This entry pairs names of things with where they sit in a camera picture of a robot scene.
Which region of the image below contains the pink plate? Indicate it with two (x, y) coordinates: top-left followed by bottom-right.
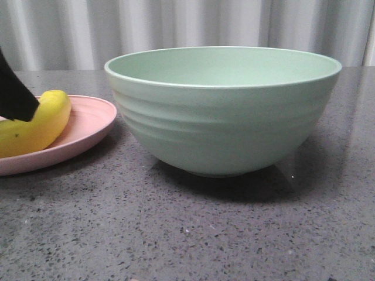
(1, 95), (117, 176)

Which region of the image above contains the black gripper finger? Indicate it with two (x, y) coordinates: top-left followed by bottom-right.
(1, 52), (39, 122)

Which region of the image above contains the white curtain backdrop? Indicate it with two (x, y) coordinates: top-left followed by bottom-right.
(1, 1), (374, 70)

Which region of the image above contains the yellow banana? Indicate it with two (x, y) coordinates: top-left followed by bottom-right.
(1, 90), (71, 158)

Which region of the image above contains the green ribbed bowl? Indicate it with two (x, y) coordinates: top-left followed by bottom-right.
(104, 46), (342, 177)

